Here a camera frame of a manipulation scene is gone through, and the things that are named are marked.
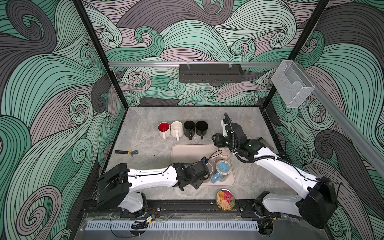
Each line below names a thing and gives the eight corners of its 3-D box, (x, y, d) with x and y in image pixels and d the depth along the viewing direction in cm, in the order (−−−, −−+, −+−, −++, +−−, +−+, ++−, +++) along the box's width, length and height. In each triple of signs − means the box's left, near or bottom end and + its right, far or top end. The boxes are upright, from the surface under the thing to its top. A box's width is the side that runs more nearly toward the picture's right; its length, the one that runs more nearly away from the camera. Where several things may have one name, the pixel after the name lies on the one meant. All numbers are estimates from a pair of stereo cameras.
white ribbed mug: (171, 141, 101) (169, 135, 95) (172, 127, 109) (171, 121, 103) (182, 141, 101) (182, 135, 95) (183, 128, 109) (183, 121, 103)
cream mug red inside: (156, 132, 105) (154, 126, 100) (165, 126, 110) (163, 119, 104) (165, 140, 101) (163, 135, 96) (174, 133, 105) (173, 127, 100)
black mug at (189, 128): (183, 141, 101) (183, 133, 94) (184, 128, 108) (183, 120, 101) (195, 141, 101) (195, 133, 94) (194, 128, 108) (195, 120, 101)
